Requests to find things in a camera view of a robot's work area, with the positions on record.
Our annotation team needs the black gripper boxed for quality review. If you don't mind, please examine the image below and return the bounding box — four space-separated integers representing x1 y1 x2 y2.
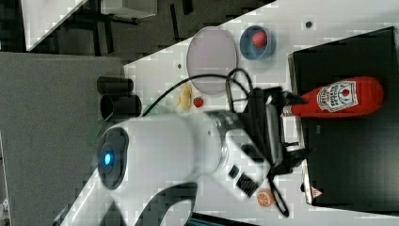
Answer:
246 88 311 175

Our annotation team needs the red ketchup bottle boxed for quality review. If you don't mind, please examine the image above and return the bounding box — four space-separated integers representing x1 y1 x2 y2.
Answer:
282 76 384 119

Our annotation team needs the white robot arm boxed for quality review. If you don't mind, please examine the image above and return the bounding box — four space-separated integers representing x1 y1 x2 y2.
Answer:
54 88 306 226

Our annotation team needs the black toaster oven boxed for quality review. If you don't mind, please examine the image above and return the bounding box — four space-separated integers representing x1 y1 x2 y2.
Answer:
289 27 399 216

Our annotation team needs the orange half slice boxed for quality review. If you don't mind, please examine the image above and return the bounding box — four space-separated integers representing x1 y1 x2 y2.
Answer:
257 188 275 207

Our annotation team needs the blue bowl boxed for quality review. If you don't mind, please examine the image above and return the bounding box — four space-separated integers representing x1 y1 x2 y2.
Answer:
239 25 276 60

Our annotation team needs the red strawberry on table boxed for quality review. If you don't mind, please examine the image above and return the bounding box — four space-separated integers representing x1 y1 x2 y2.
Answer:
193 97 204 108

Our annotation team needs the red strawberry in bowl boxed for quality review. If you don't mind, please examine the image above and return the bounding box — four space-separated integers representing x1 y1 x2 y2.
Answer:
251 31 267 49

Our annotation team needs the yellow peeled banana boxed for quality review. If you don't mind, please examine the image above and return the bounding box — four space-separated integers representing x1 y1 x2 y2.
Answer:
176 83 192 110

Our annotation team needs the grey round plate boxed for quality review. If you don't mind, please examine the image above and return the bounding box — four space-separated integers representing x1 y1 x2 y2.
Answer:
186 26 238 77

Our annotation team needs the black pan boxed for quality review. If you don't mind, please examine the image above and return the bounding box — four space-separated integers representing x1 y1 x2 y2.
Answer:
100 94 142 120

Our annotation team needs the black cylinder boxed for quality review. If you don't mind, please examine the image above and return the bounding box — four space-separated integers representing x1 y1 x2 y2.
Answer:
97 76 134 94

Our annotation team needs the green slotted spatula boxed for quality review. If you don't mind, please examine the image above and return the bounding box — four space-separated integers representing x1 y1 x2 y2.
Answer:
87 121 107 146

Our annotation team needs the black cable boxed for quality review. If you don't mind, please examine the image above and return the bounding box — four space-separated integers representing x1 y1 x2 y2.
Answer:
142 67 290 218

